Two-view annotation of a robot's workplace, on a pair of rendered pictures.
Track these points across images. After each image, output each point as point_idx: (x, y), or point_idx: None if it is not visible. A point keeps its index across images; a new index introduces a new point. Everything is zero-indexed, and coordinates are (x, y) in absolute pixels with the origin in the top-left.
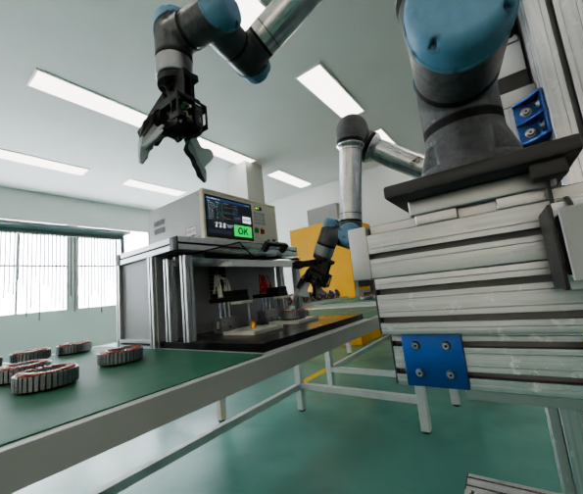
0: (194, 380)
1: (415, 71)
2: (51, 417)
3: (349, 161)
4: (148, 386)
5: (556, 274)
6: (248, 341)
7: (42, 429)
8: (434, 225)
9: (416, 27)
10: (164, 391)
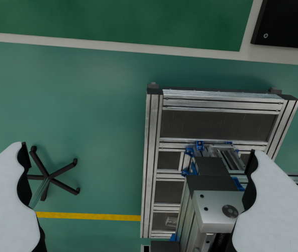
0: (152, 49)
1: None
2: (61, 12)
3: None
4: (127, 20)
5: (167, 245)
6: (278, 6)
7: (54, 35)
8: (190, 251)
9: None
10: (126, 47)
